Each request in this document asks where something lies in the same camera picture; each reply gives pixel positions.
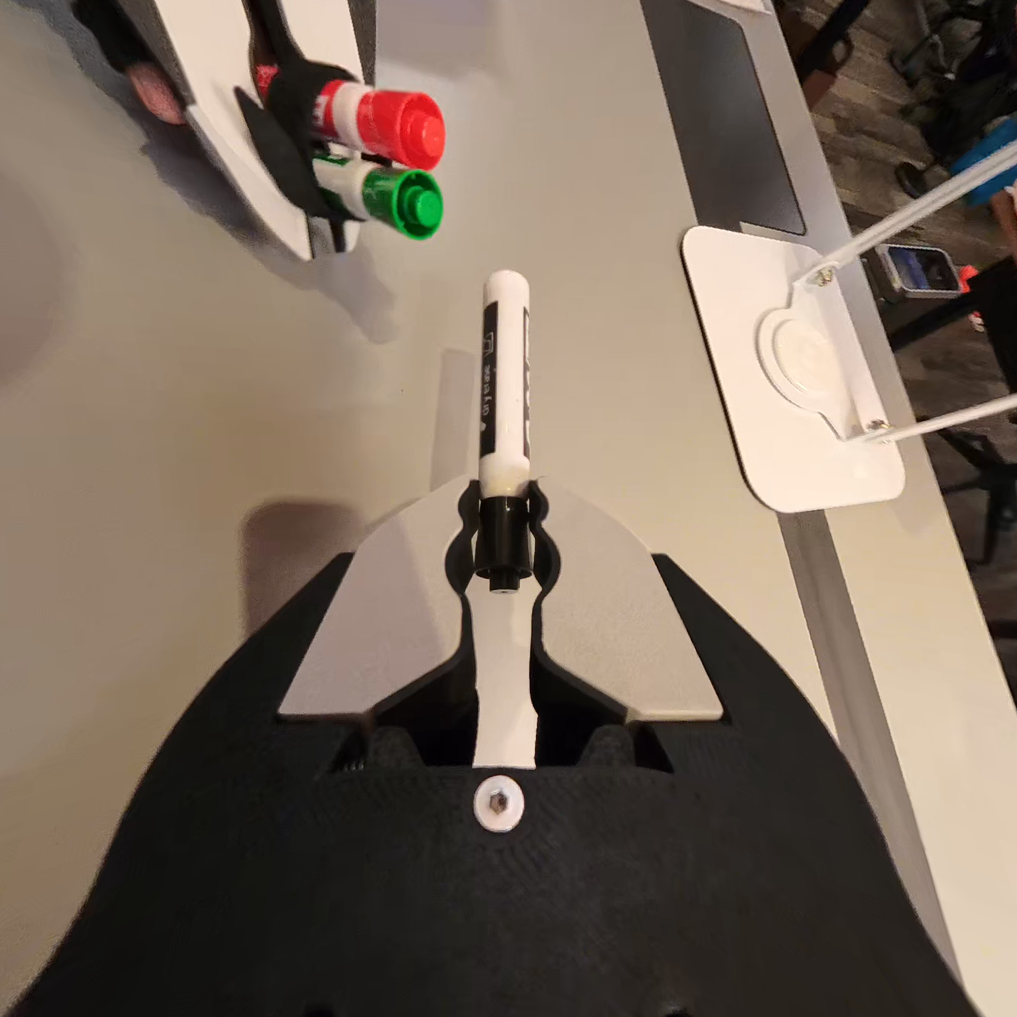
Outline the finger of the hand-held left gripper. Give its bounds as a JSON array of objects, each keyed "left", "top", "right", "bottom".
[
  {"left": 151, "top": 1, "right": 320, "bottom": 263},
  {"left": 263, "top": 1, "right": 376, "bottom": 77}
]

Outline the black velcro strap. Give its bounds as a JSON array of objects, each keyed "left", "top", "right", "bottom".
[{"left": 234, "top": 59, "right": 360, "bottom": 203}]

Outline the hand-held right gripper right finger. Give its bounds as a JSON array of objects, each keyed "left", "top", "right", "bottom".
[{"left": 533, "top": 482, "right": 726, "bottom": 721}]

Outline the green marker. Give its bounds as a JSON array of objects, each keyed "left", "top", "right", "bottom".
[{"left": 310, "top": 159, "right": 448, "bottom": 244}]

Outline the black marker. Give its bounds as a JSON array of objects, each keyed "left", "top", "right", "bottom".
[{"left": 471, "top": 269, "right": 537, "bottom": 594}]

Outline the red marker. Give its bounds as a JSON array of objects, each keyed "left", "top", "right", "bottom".
[{"left": 263, "top": 64, "right": 448, "bottom": 171}]

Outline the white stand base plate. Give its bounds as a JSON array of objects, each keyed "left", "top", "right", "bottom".
[{"left": 682, "top": 136, "right": 1017, "bottom": 514}]

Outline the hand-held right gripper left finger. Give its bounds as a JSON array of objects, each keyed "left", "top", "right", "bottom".
[{"left": 279, "top": 482, "right": 479, "bottom": 721}]

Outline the small smartphone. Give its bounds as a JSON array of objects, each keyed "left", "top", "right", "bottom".
[{"left": 876, "top": 242, "right": 966, "bottom": 305}]

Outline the person's left hand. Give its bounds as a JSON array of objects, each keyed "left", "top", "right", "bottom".
[{"left": 134, "top": 63, "right": 185, "bottom": 122}]

